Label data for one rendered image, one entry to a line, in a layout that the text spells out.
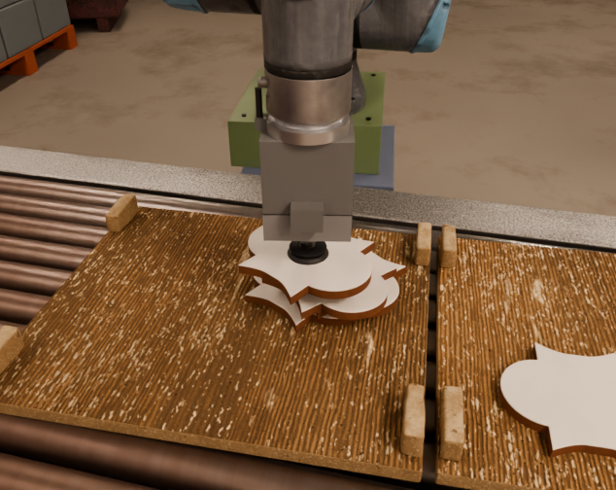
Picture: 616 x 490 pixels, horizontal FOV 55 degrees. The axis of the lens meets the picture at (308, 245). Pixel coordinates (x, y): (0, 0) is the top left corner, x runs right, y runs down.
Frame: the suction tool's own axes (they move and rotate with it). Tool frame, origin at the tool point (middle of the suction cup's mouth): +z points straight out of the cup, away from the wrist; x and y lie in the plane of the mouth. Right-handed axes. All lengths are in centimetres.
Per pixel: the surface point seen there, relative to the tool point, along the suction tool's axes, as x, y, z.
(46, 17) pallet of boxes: 394, -200, 69
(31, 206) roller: 22.4, -40.5, 7.0
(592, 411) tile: -15.9, 24.8, 3.9
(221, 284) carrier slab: 2.4, -9.9, 5.0
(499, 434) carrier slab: -17.5, 16.7, 5.0
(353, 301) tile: -4.4, 4.6, 1.7
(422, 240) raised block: 7.8, 13.2, 2.3
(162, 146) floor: 241, -84, 99
